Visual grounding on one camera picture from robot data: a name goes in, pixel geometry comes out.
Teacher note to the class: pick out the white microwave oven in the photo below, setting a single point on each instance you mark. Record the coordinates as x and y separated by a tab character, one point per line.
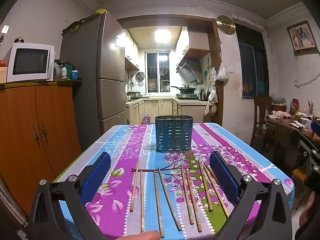
30	62

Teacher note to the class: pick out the gold round wall clock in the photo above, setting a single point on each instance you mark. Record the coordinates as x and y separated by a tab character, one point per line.
225	24

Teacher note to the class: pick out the barred kitchen window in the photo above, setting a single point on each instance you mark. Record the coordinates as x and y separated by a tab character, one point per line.
157	71

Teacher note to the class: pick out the pink cloth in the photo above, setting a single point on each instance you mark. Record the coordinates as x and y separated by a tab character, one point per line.
281	115

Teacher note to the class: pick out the brown refrigerator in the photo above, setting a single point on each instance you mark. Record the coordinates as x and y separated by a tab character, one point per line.
87	80

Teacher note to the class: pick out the beige kitchen cabinets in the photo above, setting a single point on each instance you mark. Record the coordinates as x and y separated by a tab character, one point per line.
160	108
197	45

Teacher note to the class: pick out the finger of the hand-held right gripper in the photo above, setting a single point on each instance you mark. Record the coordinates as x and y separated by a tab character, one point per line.
315	128
308	155

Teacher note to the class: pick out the white bottle red label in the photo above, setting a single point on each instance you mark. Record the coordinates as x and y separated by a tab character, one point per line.
64	73

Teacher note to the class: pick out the floral striped tablecloth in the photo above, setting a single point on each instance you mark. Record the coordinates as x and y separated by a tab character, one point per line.
120	155

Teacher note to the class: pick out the blue jar white lid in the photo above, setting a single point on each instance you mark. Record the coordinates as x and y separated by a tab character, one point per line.
74	75

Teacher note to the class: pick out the orange wooden cabinet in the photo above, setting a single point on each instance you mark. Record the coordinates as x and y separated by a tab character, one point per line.
27	135

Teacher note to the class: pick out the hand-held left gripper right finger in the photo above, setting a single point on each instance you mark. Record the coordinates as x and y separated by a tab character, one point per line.
223	177

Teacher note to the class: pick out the dark room window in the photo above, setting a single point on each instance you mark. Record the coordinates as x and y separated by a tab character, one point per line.
252	62

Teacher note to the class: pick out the beige upper kitchen cabinets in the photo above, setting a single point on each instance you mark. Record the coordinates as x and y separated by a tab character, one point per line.
197	45

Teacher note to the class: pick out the round hanging strainer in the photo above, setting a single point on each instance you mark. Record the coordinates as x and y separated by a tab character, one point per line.
140	77

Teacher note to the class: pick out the beige lower kitchen cabinets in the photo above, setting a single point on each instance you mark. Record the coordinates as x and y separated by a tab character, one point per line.
160	108

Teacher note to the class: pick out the white wall socket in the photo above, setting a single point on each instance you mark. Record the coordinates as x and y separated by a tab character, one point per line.
5	29

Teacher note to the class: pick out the yellow green bundle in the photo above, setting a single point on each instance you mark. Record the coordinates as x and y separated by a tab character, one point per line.
80	23

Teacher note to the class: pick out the blue perforated utensil holder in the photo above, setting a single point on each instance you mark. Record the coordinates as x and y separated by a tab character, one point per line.
173	135

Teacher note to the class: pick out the person's right hand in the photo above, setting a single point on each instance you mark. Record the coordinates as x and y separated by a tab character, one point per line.
310	206

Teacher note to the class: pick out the person's left hand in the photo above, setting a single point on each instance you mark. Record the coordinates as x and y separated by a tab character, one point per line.
142	236

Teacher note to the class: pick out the hanging white plastic bag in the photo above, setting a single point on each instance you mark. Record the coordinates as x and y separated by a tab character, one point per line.
222	73

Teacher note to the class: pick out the steel rice cooker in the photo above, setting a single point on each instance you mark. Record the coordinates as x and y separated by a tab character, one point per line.
134	95

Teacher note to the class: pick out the hanging white cloths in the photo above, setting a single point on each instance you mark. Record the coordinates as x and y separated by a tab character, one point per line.
212	97

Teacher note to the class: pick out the blue flower wall sticker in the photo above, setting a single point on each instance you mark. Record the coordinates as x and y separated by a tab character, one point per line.
206	71

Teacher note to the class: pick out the square kitchen ceiling light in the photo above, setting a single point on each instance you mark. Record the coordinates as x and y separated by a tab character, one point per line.
162	35

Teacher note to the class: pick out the steel electric kettle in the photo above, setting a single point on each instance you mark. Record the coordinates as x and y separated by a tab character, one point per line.
202	95

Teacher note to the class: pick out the steel range hood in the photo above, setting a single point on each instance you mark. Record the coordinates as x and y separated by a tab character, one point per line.
190	71

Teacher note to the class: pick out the glass storage jar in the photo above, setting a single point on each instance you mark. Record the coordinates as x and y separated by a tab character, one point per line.
294	107

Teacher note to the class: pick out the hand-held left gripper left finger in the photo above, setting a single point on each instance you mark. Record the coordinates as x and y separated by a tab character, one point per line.
96	177

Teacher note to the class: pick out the bunch of wooden chopsticks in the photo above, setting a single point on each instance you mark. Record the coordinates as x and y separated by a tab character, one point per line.
191	195

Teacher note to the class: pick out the bottles on kitchen floor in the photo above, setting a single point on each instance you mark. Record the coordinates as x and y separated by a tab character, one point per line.
146	120

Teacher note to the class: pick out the green container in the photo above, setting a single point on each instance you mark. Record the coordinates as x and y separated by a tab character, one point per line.
69	68

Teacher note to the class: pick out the small wooden stool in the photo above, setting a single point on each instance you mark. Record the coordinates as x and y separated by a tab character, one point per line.
298	180

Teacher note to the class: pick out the framed elephant picture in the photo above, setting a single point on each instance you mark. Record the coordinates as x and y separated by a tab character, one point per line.
302	37

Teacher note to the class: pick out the dark wooden side table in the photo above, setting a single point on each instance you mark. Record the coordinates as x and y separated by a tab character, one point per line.
280	130

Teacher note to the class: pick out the wooden chair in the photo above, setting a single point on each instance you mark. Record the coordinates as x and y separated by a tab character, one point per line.
261	115

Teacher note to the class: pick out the black wok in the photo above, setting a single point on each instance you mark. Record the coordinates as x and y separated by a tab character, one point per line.
186	88

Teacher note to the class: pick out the gas stove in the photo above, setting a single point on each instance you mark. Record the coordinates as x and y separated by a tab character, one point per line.
186	96

